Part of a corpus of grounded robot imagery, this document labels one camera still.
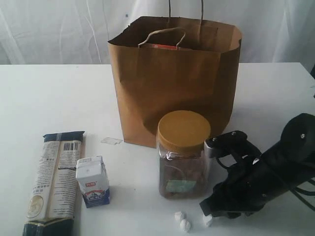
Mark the white candy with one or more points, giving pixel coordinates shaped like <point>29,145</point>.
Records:
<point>207,220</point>
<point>185,225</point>
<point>180,216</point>

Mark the small white milk carton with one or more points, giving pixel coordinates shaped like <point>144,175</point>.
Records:
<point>93,181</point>

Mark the clear jar with yellow lid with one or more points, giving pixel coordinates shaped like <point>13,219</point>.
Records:
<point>183,166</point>

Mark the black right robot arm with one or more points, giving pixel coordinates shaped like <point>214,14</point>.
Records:
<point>258,177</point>

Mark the clear tape piece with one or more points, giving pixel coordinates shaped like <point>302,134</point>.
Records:
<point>111,141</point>

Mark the brown orange standup pouch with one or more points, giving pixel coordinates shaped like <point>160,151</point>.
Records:
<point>164,47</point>

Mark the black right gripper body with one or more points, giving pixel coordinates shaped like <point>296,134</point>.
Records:
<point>237,194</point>

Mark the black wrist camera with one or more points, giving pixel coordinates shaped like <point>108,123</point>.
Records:
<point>234,143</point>

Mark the brown paper bag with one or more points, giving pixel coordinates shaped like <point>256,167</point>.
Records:
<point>150,82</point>

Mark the long noodle package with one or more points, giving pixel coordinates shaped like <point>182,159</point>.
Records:
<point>52,203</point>

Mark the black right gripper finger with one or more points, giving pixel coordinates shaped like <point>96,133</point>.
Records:
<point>208,206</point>

